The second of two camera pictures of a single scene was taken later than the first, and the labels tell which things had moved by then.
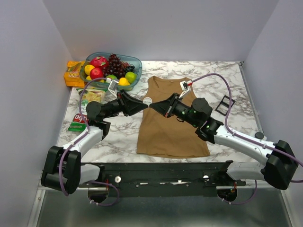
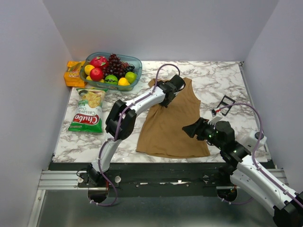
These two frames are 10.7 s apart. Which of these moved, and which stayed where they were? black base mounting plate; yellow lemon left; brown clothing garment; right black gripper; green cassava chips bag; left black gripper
Moved: right black gripper; left black gripper
Stayed: green cassava chips bag; black base mounting plate; yellow lemon left; brown clothing garment
